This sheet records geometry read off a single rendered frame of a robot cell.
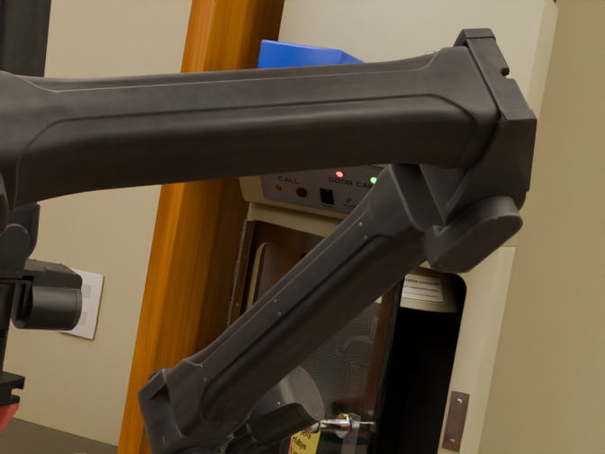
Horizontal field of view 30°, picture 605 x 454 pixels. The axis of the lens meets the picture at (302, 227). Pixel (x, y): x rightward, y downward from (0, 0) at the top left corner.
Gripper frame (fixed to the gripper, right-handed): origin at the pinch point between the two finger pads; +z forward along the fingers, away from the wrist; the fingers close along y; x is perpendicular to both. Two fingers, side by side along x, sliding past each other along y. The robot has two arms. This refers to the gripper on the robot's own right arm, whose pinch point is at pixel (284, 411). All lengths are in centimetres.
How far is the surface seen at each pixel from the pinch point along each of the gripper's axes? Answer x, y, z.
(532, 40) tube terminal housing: -16, 45, 16
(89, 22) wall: 68, 45, 60
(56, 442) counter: 55, -26, 50
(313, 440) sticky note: -3.0, -3.0, 2.7
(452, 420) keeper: -15.2, 0.2, 16.3
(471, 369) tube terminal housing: -16.3, 6.5, 16.4
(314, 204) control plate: 5.1, 22.3, 12.7
